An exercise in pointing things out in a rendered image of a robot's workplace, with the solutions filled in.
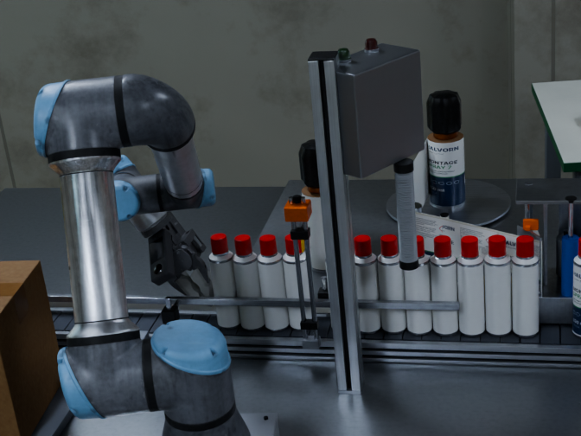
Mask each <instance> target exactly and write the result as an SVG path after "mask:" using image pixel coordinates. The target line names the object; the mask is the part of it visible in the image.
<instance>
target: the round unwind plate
mask: <svg viewBox="0 0 581 436"><path fill-rule="evenodd" d="M465 195H466V203H465V204H464V205H463V206H462V207H459V208H453V209H440V208H435V207H433V206H432V205H431V204H430V199H431V198H430V194H429V195H428V197H427V199H426V201H425V204H424V206H423V207H422V213H423V214H428V215H435V216H439V217H440V214H441V213H448V214H449V219H451V220H454V221H461V222H465V223H468V224H472V225H476V226H479V227H480V226H483V225H486V224H489V223H490V222H493V221H496V220H498V219H499V218H501V217H502V216H504V215H505V214H506V213H507V212H508V211H509V209H510V207H511V198H510V196H509V195H508V193H507V192H506V191H504V190H503V189H501V188H499V187H497V186H495V185H493V184H491V183H485V182H482V181H477V180H472V179H465ZM396 201H397V200H396V192H395V193H394V194H393V195H392V196H391V197H390V198H389V199H388V201H387V203H386V211H387V213H388V214H389V215H390V216H391V217H392V218H393V219H394V220H395V221H398V219H397V218H398V217H397V204H396Z"/></svg>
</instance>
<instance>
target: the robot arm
mask: <svg viewBox="0 0 581 436"><path fill-rule="evenodd" d="M194 134H195V116H194V114H193V111H192V108H191V107H190V105H189V103H188V102H187V101H186V100H185V99H184V97H183V96H182V95H181V94H179V93H178V92H177V91H176V90H175V89H174V88H173V87H171V86H169V85H167V84H166V83H164V82H162V81H160V80H157V79H155V78H153V77H150V76H147V75H143V74H123V75H117V76H108V77H99V78H91V79H84V80H64V81H62V82H56V83H51V84H47V85H45V86H44V87H42V88H41V90H40V91H39V93H38V94H37V97H36V101H35V110H34V138H35V148H36V150H37V152H38V154H39V155H40V156H41V157H47V158H48V167H49V168H50V169H52V170H53V171H54V172H55V173H57V174H58V175H59V178H60V184H61V200H62V208H63V217H64V225H65V234H66V242H67V258H68V267H69V276H70V283H71V292H72V300H73V316H74V327H73V328H72V329H71V331H70V332H69V333H68V334H67V347H63V349H60V350H59V352H58V356H57V362H58V372H59V377H60V382H61V388H62V392H63V394H64V397H65V400H66V403H67V405H68V407H69V409H70V411H71V412H72V413H73V415H74V416H76V417H77V418H80V419H83V420H85V419H97V418H101V419H102V420H103V419H106V418H107V417H114V416H121V415H129V414H143V413H150V412H157V411H164V415H165V422H164V426H163V434H162V436H251V434H250V432H249V429H248V427H247V425H246V423H245V422H244V420H243V418H242V417H241V415H240V413H239V411H238V409H237V407H236V404H235V397H234V391H233V379H232V372H231V366H230V364H231V357H230V354H229V352H228V349H227V341H226V339H225V337H224V336H223V334H222V333H221V332H220V330H218V329H217V328H216V327H214V326H212V325H211V324H208V323H205V322H202V321H199V320H193V319H181V320H175V321H171V322H168V323H167V325H164V324H163V325H161V326H160V327H158V328H157V329H156V330H155V331H154V333H153V335H152V338H147V339H141V338H140V330H139V327H138V326H136V325H135V324H134V323H133V322H132V321H131V320H130V319H129V315H128V307H127V298H126V290H125V275H124V266H123V258H122V250H121V241H120V233H119V225H118V222H119V221H127V220H130V222H131V223H132V224H133V225H134V227H135V228H136V229H137V231H139V232H141V234H142V236H143V237H144V238H148V237H150V238H148V243H149V255H150V276H151V282H152V283H154V284H156V285H162V284H163V283H165V282H167V281H168V282H169V284H170V285H171V286H172V287H174V288H175V289H176V290H177V291H179V292H180V293H182V294H184V295H185V296H188V297H214V290H213V284H212V278H211V272H210V270H209V271H208V270H207V266H206V264H205V262H204V260H203V259H202V258H200V257H201V253H203V252H204V251H205V249H206V248H207V247H206V246H205V245H204V243H203V242H202V241H201V239H200V238H199V236H198V235H197V234H196V232H195V231H194V229H192V228H191V229H190V230H189V231H185V230H184V228H183V227H182V225H181V224H180V223H179V221H178V220H177V219H176V218H175V217H174V215H173V214H172V213H171V211H172V210H180V209H188V208H201V207H207V206H212V205H214V204H215V202H216V194H215V185H214V173H213V172H212V170H210V169H202V168H201V167H200V164H199V160H198V157H197V153H196V148H195V142H194V139H193V136H194ZM137 145H147V146H148V147H150V148H151V150H152V152H153V155H154V158H155V160H156V165H157V167H158V169H159V172H160V174H153V175H145V176H142V175H141V174H140V173H139V171H138V170H137V168H136V165H135V164H133V163H132V162H131V161H130V159H129V158H128V157H127V156H125V155H121V151H120V149H121V148H124V147H132V146H137ZM195 236H196V238H197V239H198V240H199V242H200V243H201V246H200V245H199V244H198V243H197V241H196V240H195V238H194V237H195ZM192 269H193V272H192V274H191V277H190V276H189V275H188V274H187V273H186V272H184V271H186V270H189V271H192ZM202 293H203V294H204V295H205V296H204V295H203V294H202Z"/></svg>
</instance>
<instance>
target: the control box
mask: <svg viewBox="0 0 581 436"><path fill-rule="evenodd" d="M378 47H379V51H378V52H374V53H366V52H364V50H362V51H359V52H357V53H354V54H351V55H350V57H351V60H352V61H350V62H347V63H339V67H337V68H336V83H337V93H338V105H339V115H340V126H341V137H342V157H343V169H344V174H346V175H350V176H354V177H358V178H364V177H366V176H370V175H372V174H373V173H375V172H377V171H379V170H382V169H385V168H386V167H388V166H390V165H392V164H395V163H397V162H399V161H401V160H403V159H405V158H407V157H409V156H412V155H414V154H416V153H418V152H420V151H422V150H423V149H424V148H425V139H424V121H423V102H422V84H421V66H420V51H419V50H418V49H414V48H405V47H400V46H394V45H390V44H385V43H381V44H378Z"/></svg>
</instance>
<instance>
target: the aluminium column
mask: <svg viewBox="0 0 581 436"><path fill-rule="evenodd" d="M308 65H309V75H310V93H311V103H312V112H313V122H314V132H315V141H316V159H317V168H318V178H319V188H320V197H321V207H322V225H323V235H324V244H325V253H326V263H327V273H328V282H329V301H330V310H331V320H332V330H333V338H334V348H335V366H336V376H337V386H338V394H361V392H362V389H363V385H364V370H363V360H362V348H361V327H360V316H359V305H358V294H357V284H356V272H355V262H354V240H353V229H352V218H351V208H350V196H349V186H348V175H346V174H344V169H343V157H342V137H341V126H340V115H339V105H338V93H337V83H336V68H337V67H339V55H338V51H316V52H312V54H311V55H310V57H309V59H308Z"/></svg>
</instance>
